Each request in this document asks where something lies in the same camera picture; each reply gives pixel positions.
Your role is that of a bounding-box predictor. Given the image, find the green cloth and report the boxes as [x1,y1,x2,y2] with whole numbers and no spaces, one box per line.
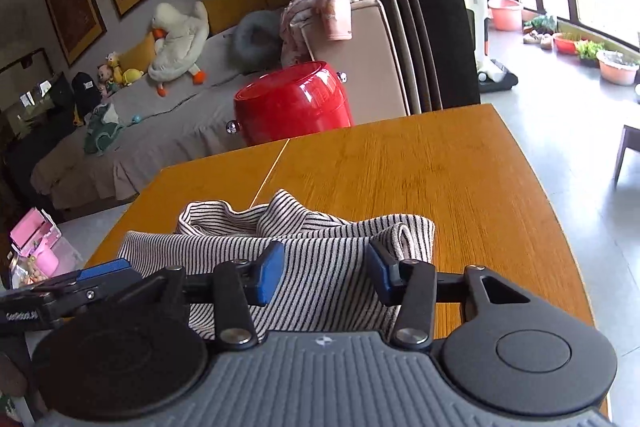
[83,103,126,156]

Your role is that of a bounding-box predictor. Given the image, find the pale pink flower pot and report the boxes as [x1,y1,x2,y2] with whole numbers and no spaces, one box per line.
[596,50,640,86]

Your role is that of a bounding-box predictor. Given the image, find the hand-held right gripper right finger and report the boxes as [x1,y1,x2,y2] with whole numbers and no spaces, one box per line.
[367,242,538,352]

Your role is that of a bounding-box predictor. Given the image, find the black white striped garment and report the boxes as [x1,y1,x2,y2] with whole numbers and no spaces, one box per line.
[116,189,437,343]

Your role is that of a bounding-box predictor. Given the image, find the dark cabinet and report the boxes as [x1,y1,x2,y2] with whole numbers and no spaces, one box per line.
[0,48,77,208]

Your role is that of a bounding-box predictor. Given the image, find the black bag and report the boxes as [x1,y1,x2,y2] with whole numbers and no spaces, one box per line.
[71,72,104,118]

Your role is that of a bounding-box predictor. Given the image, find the clear plastic jar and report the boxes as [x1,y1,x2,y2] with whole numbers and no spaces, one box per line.
[9,252,62,294]

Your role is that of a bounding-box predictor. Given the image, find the red plastic basin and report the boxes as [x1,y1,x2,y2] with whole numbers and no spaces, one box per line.
[226,61,354,148]

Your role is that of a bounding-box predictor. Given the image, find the red flower pot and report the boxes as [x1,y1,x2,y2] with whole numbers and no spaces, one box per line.
[552,32,587,56]

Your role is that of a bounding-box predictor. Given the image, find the grey covered sofa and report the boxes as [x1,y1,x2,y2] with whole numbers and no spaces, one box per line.
[30,0,416,214]

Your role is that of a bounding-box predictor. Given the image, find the small green potted plant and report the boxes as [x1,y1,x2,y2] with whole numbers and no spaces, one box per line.
[575,39,607,68]

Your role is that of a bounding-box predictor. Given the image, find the pink box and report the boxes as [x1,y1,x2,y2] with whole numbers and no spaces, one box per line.
[10,207,62,258]

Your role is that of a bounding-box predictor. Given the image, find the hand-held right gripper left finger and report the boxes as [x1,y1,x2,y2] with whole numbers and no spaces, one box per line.
[131,241,286,352]

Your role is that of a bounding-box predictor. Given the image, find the small yellow sofa cushion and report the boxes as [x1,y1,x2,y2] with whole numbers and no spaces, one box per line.
[119,33,157,74]

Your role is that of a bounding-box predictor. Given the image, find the dark wooden chair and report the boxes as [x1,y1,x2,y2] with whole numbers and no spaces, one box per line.
[614,124,640,186]

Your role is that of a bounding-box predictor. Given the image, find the grey neck pillow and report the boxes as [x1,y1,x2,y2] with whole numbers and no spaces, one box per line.
[234,11,287,75]

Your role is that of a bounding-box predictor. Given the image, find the pink patterned garment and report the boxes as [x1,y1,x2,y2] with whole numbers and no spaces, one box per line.
[280,0,390,68]

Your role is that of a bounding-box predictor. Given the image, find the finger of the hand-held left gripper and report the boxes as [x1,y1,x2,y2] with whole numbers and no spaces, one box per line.
[46,258,162,308]

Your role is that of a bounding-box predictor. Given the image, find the pink plastic basin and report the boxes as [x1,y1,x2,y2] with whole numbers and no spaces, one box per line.
[487,0,524,32]

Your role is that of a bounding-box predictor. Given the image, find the small doll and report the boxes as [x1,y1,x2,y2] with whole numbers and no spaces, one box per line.
[97,64,117,98]

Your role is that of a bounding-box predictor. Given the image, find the white goose plush toy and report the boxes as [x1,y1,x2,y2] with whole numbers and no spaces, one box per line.
[148,1,211,98]

